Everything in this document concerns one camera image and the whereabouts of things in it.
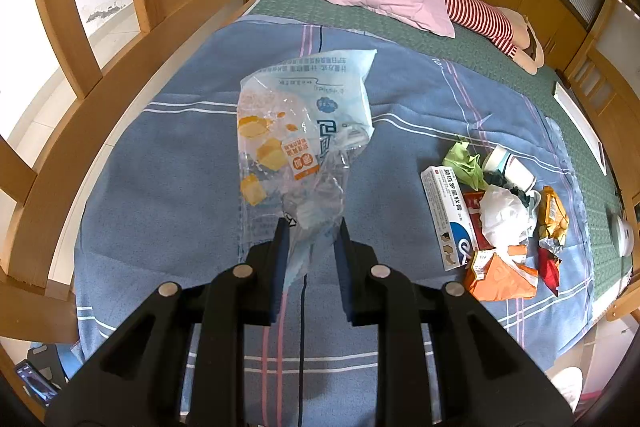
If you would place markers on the green quilted bed mat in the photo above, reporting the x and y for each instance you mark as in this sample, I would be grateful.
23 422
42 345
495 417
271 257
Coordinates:
400 32

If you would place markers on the red foil wrapper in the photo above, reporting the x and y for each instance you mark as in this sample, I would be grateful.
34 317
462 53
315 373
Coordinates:
550 272

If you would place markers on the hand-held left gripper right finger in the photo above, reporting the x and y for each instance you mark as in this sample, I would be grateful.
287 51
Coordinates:
345 267

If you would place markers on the plush doll with striped clothes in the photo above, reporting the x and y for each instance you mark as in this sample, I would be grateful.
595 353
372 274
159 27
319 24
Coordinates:
480 12

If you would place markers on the blue plaid bed sheet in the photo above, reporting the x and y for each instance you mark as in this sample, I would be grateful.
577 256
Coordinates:
175 157

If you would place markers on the smartphone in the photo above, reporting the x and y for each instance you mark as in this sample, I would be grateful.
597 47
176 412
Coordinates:
35 382

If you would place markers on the wooden side shelf unit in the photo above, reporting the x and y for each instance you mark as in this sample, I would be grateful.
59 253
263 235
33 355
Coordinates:
610 82

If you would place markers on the red cigarette box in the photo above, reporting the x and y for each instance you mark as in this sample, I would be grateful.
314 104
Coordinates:
472 202

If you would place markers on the white ointment box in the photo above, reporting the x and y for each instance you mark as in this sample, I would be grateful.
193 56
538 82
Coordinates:
445 212

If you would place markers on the clear plastic snack bag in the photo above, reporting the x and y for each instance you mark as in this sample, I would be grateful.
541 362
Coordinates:
300 117

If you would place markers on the dark green bag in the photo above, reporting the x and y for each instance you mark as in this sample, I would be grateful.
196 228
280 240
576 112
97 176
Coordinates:
522 196

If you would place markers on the wooden bed frame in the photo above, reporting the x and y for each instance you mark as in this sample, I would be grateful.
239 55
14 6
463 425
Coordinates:
150 7

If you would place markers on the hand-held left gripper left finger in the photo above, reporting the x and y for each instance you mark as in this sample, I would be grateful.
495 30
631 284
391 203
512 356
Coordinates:
280 257

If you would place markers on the white round device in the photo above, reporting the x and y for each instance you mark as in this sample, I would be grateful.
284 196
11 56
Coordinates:
625 234

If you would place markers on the striped paper cup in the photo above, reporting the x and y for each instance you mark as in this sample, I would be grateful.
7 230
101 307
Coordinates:
515 169

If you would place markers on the white plastic bag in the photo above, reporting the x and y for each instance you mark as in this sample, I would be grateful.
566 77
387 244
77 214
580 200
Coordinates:
502 217

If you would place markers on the crumpled green paper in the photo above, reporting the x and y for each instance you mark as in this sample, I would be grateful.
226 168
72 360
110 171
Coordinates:
462 162

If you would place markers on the orange snack packet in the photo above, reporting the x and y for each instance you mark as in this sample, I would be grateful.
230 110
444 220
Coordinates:
495 279

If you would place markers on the golden snack wrapper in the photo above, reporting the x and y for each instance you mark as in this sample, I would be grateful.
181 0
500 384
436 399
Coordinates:
552 212

